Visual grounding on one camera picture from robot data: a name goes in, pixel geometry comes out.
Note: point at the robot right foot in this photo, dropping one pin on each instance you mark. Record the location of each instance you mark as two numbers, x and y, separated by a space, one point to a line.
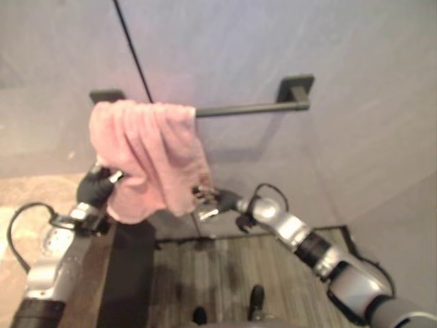
256 300

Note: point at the pink towel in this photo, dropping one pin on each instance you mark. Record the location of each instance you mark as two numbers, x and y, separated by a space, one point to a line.
150 153

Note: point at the black towel bar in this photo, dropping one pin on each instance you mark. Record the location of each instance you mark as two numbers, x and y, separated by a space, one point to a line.
246 102

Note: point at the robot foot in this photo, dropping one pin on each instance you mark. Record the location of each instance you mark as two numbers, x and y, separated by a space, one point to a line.
200 315
256 300

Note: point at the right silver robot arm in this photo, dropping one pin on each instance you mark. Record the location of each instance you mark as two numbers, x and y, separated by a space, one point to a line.
327 253

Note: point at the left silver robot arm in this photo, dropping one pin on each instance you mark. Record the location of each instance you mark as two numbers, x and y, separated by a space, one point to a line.
58 253

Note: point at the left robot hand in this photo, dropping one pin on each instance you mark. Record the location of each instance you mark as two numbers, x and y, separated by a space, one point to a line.
93 188

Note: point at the dark vanity cabinet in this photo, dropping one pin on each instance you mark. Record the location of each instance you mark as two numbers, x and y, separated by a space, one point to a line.
129 273

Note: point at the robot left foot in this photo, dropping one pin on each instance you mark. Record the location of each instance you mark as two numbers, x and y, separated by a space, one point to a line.
200 315

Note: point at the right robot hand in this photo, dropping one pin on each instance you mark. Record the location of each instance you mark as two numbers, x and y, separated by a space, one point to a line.
218 201

